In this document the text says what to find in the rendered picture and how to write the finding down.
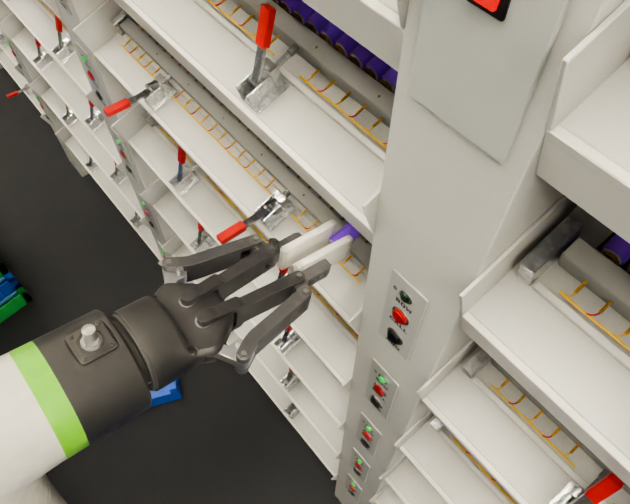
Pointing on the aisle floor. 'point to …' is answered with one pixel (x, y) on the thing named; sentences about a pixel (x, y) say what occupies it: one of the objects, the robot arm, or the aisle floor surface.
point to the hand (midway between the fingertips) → (314, 252)
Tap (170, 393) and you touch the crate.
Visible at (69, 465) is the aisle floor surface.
